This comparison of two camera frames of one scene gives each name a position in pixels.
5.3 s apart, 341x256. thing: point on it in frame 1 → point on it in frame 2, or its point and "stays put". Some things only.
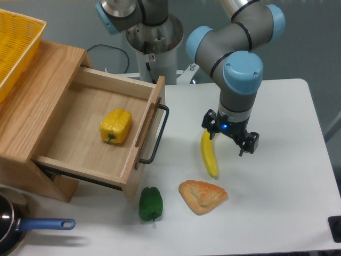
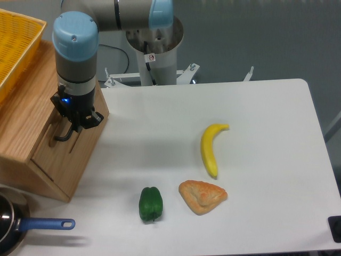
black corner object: (335, 225) stays put
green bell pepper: (151, 203) stays put
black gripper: (247, 142) → (79, 110)
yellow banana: (208, 153) stays put
